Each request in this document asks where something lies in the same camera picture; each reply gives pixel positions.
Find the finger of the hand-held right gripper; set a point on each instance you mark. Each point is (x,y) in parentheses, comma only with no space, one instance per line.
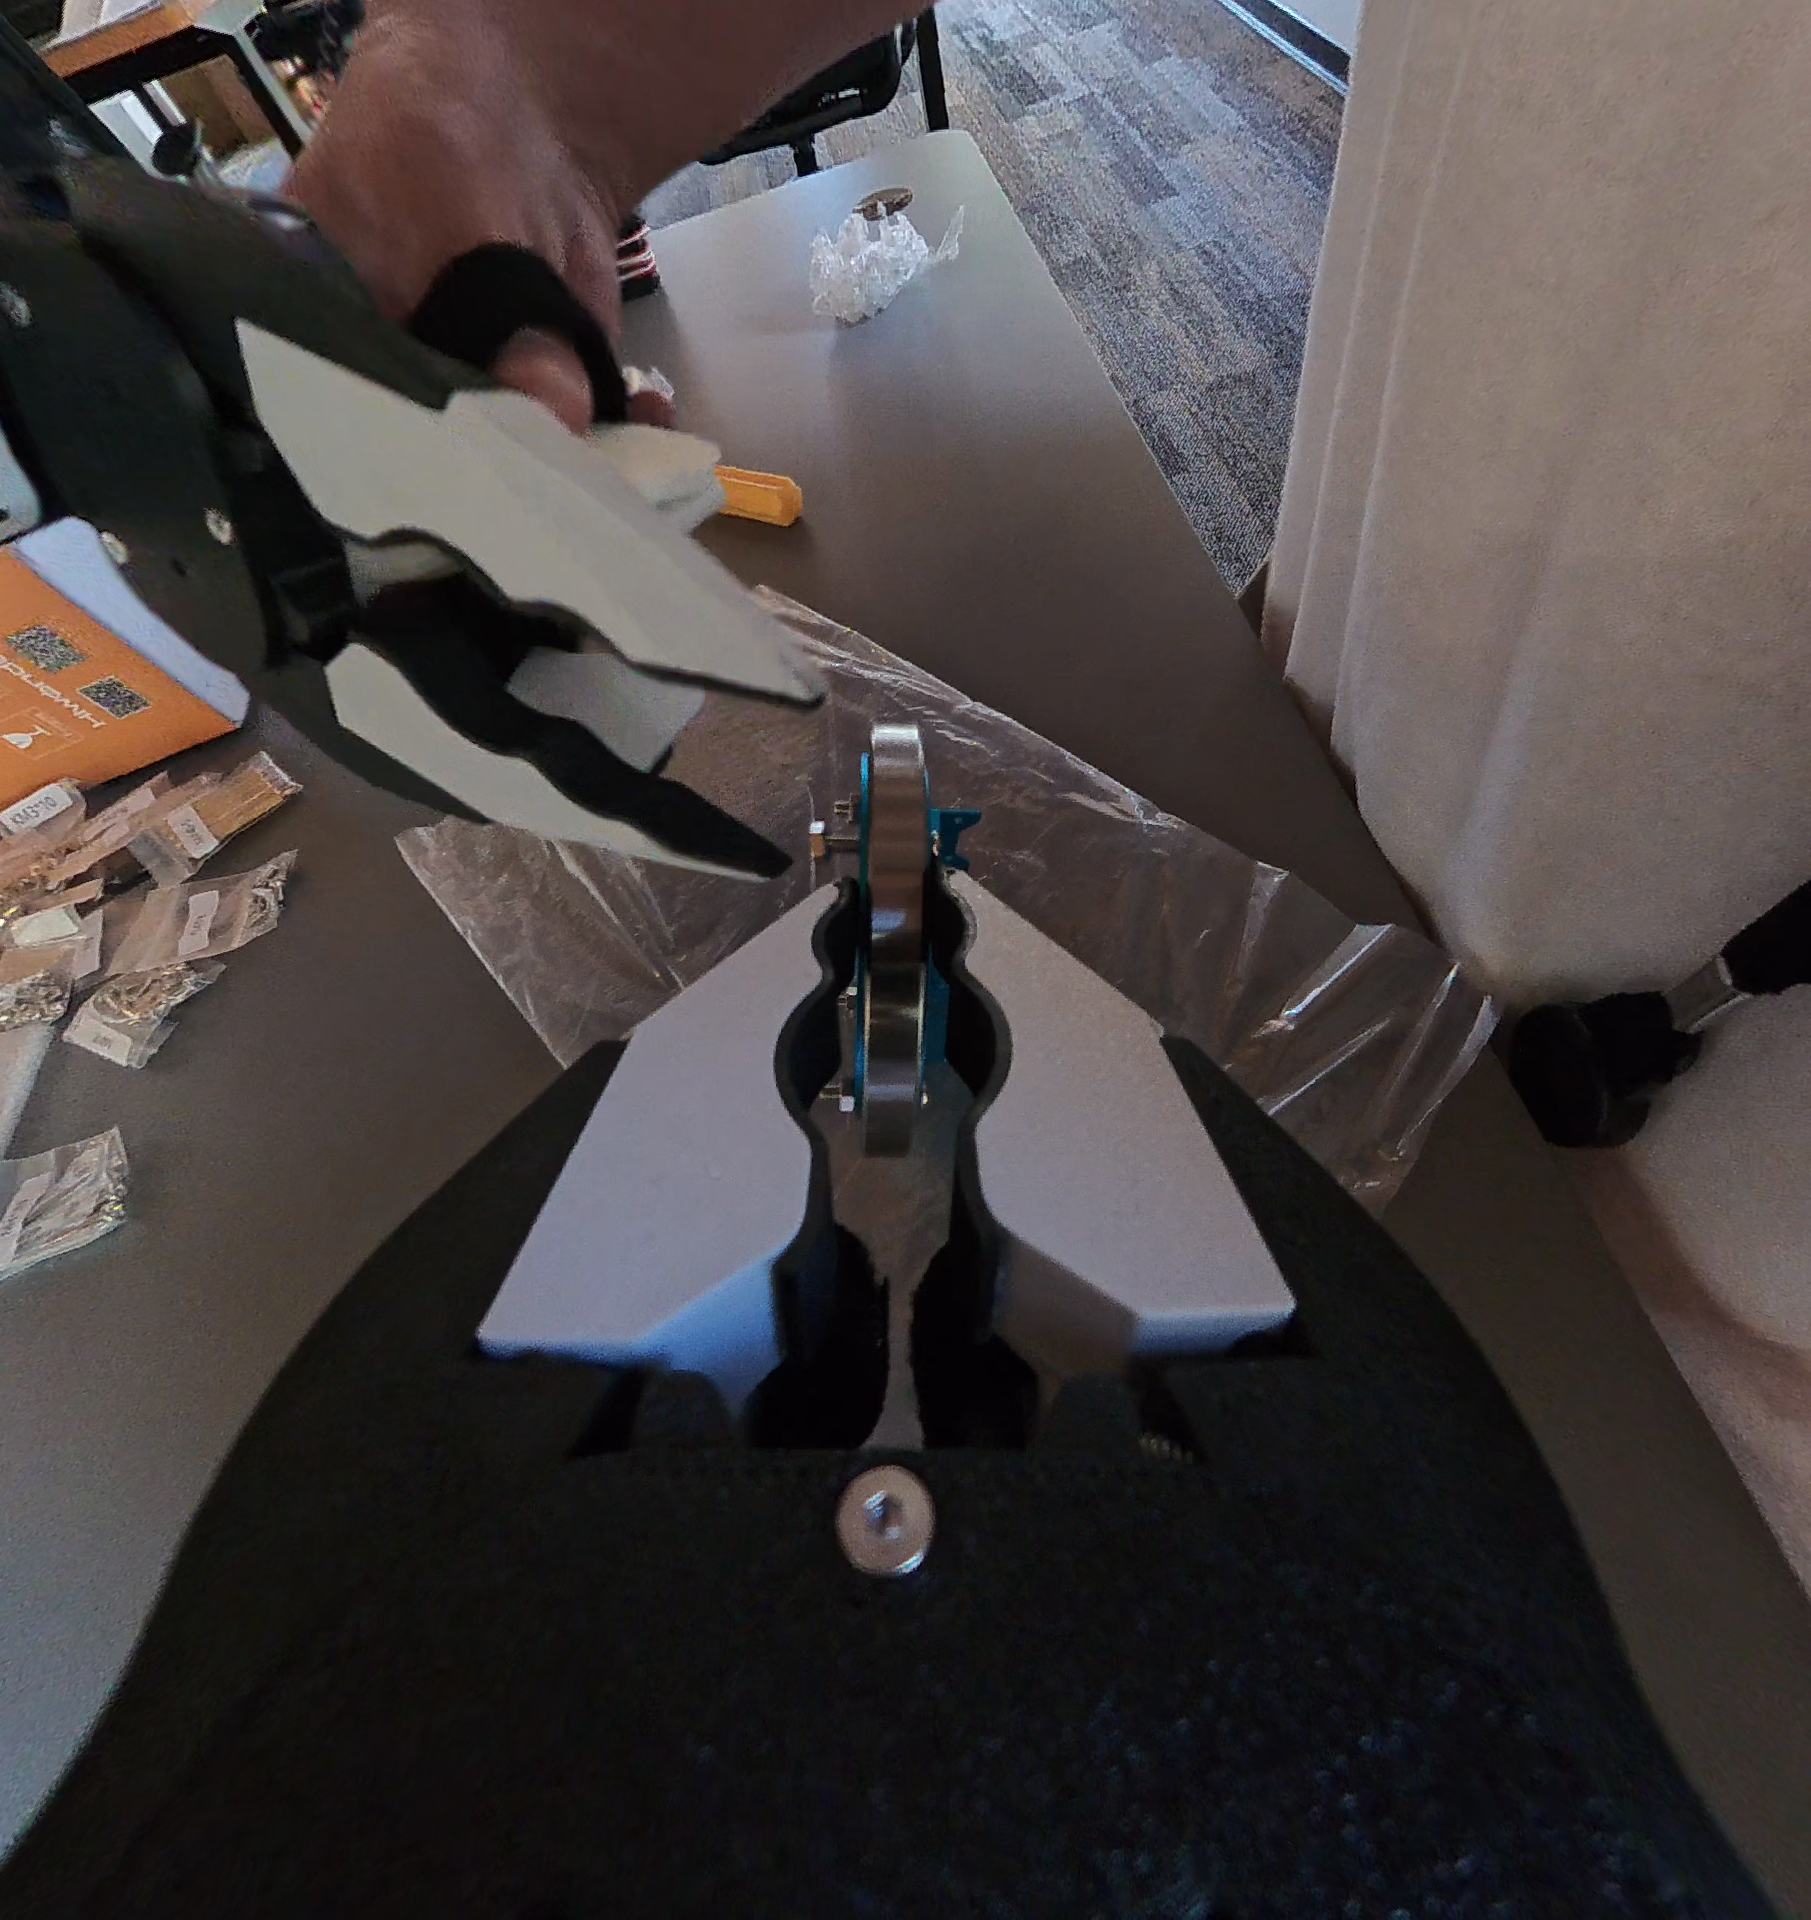
(443,752)
(543,524)

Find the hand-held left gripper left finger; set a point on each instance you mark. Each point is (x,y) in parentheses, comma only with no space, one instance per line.
(649,1201)

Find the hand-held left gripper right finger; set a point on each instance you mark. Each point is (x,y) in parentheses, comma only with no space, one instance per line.
(1130,1201)

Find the grey desk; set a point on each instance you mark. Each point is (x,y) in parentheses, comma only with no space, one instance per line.
(173,1426)

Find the person's right hand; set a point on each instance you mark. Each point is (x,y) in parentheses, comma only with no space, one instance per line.
(453,134)

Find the clear plastic bag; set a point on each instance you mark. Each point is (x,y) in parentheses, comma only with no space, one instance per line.
(1146,931)

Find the black servo motor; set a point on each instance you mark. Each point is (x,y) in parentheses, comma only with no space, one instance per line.
(636,257)

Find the orange and white cardboard box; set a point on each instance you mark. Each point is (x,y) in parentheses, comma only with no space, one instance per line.
(51,675)

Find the pile of small hardware bags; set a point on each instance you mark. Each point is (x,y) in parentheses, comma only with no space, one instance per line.
(126,931)

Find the black office chair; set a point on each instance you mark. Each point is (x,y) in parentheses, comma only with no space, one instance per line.
(845,91)

